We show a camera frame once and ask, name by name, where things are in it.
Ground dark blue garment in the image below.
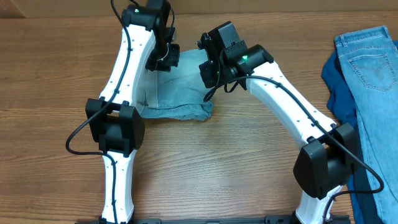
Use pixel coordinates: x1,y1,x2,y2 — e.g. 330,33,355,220
322,52,382,224

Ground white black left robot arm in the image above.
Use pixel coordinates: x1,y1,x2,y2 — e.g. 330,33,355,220
85,1,180,223

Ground light blue denim shorts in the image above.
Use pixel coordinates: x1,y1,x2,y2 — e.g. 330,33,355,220
138,49,213,121

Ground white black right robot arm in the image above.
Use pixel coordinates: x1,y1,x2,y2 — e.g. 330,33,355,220
197,40,357,223

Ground medium blue denim jeans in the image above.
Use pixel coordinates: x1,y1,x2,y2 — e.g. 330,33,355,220
335,26,397,223

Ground brown cardboard box wall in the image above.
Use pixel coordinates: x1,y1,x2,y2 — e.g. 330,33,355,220
1,0,397,18

